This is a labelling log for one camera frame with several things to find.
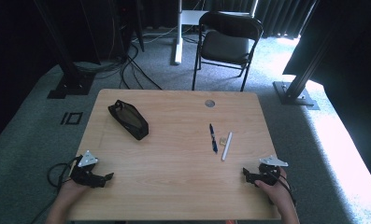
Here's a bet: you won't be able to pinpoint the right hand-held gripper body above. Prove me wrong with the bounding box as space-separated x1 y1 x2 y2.
251 155 290 188

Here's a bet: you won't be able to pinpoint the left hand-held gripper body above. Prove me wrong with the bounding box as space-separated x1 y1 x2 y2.
69 149 108 189

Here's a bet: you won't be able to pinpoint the person's left hand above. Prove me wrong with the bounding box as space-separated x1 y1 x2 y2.
59 178 92 203

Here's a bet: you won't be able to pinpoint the person's right hand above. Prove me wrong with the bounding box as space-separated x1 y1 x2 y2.
254 167 290 209

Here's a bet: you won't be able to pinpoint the white pen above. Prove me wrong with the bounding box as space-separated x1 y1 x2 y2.
221 131 234 162

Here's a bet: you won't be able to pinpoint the blue pen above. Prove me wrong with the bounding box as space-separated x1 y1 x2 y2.
208 122 220 155

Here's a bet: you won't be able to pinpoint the black floor tape marks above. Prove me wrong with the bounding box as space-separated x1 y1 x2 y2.
60 111 84 126

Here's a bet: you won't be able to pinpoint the black pencil case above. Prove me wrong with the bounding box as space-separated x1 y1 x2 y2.
107 99 150 142

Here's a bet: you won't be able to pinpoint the black metal stand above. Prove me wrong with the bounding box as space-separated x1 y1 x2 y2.
272 18 336 111
33 0 96 100

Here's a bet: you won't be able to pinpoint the black folding chair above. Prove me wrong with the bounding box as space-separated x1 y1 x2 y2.
191 10 264 93

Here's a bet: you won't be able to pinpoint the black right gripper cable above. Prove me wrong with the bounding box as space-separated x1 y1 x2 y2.
266 166 298 209

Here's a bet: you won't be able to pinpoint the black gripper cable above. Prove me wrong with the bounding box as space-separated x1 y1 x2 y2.
266 166 298 209
30 156 81 224

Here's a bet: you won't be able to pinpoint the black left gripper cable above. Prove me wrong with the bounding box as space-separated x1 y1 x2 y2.
30 156 81 224

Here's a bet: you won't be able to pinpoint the bundle of black floor cables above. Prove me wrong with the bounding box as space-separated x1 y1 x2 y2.
74 29 164 91

